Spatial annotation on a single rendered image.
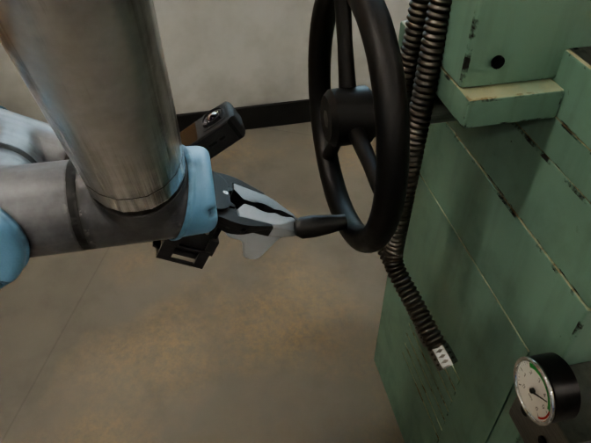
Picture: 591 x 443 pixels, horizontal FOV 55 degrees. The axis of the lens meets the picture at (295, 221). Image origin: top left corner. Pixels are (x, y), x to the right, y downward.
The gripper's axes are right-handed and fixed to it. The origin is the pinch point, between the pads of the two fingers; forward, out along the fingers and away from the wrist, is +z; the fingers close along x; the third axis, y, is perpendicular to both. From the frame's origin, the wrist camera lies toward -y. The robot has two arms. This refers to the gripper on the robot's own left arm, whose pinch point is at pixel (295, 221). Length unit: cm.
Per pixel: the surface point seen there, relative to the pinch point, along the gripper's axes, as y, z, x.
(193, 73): 36, 9, -131
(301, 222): -1.8, -0.9, 2.8
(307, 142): 40, 52, -120
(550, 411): -4.6, 17.6, 25.7
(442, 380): 20.5, 38.2, -0.5
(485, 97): -22.7, 5.8, 7.3
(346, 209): -3.0, 5.5, -1.0
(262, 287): 57, 33, -57
